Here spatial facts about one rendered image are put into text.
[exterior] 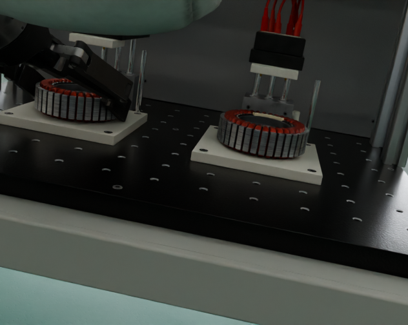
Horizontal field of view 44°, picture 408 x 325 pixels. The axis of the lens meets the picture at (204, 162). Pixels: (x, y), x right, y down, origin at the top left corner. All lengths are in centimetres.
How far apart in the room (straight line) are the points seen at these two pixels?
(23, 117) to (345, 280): 41
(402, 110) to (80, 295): 126
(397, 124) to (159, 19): 49
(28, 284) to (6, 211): 132
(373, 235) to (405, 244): 3
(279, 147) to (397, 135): 21
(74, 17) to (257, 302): 26
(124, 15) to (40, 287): 151
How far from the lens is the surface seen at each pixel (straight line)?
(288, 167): 58
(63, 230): 44
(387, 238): 48
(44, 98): 65
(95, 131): 60
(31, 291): 175
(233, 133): 59
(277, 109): 75
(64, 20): 33
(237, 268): 41
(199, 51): 89
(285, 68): 66
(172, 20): 31
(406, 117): 75
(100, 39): 69
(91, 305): 168
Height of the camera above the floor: 94
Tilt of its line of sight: 17 degrees down
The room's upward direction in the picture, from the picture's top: 9 degrees clockwise
